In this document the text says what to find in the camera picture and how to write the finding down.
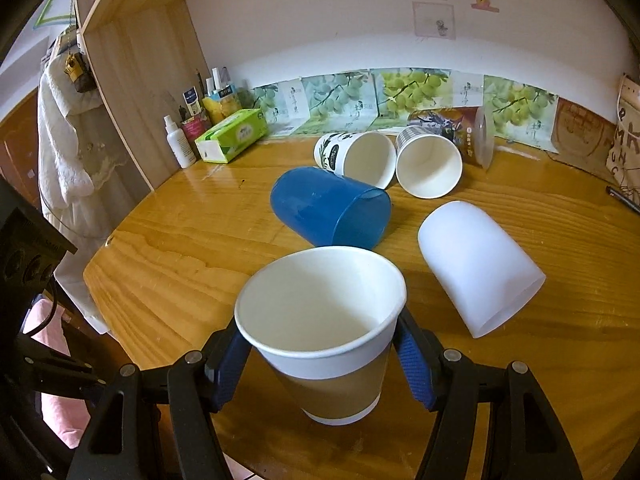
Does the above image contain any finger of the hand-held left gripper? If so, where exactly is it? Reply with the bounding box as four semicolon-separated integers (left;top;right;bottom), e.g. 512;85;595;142
15;335;108;403

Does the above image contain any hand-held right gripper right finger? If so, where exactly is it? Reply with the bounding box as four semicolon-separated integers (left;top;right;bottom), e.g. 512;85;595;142
391;305;584;480

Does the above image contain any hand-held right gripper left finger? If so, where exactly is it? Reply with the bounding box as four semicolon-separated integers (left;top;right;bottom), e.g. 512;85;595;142
65;317;253;480

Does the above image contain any paper cup with brown sleeve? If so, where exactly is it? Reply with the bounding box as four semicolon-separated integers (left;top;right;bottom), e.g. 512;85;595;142
234;246;407;427

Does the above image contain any white plastic cup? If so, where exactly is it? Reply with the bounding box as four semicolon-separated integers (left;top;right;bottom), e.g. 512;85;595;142
417;200;547;339

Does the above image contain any blue plastic cup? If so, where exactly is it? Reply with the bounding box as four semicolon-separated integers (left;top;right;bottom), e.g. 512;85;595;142
270;167;392;251

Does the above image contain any checked paper cup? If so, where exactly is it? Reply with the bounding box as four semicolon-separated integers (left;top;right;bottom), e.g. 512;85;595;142
395;126;463;199

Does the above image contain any paper cup with black print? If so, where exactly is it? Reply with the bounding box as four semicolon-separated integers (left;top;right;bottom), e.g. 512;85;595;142
313;131;397;190

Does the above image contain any printed cup with clear lid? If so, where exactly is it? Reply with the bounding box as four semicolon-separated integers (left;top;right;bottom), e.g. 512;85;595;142
407;106;496;171

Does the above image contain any pink cloth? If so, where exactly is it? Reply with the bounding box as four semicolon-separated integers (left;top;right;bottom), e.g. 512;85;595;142
27;297;96;451

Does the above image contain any white hanging garment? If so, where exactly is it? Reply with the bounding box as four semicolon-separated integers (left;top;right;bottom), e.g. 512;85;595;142
37;57;130;336

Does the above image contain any white spray bottle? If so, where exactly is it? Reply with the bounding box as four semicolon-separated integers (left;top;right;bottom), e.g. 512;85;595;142
162;115;197;169

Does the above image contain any yellow hanging tag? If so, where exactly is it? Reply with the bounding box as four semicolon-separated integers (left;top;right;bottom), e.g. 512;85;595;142
63;52;87;82

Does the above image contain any wooden shelf unit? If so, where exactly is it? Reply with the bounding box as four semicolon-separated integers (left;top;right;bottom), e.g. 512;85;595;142
72;0;212;192

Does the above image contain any blue tube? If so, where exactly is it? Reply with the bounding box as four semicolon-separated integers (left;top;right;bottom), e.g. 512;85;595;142
182;87;202;122

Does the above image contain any green tissue box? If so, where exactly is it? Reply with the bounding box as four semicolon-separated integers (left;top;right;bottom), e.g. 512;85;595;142
195;108;269;163

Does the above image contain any yellow packet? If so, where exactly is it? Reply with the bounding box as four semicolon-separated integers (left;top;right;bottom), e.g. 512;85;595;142
202;94;242;125

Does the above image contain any green framed paper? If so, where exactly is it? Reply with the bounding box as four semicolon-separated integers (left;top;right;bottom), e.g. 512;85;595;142
34;0;77;29

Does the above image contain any teal box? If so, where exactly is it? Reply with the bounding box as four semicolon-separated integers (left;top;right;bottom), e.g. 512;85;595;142
207;82;239;102

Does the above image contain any black pen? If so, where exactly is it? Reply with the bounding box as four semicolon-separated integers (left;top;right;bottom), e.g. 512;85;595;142
605;185;640;214

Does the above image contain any grape print paper strip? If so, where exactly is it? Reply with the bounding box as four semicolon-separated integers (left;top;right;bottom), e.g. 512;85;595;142
249;67;559;153

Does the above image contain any brown cardboard panel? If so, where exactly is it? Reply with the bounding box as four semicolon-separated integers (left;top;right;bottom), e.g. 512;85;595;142
552;95;619;172

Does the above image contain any lettered paper bag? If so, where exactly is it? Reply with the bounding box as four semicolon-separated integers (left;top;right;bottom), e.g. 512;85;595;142
604;74;640;187

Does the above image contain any wall drawing sheet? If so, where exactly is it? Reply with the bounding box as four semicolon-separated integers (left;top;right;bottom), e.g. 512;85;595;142
412;1;457;40

